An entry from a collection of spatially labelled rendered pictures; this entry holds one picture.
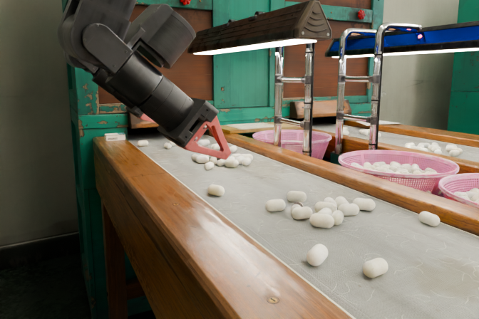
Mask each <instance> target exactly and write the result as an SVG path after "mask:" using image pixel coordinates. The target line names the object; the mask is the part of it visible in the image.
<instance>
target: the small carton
mask: <svg viewBox="0 0 479 319"><path fill-rule="evenodd" d="M104 135H105V141H106V142H107V141H118V140H125V133H123V132H121V133H109V134H104Z"/></svg>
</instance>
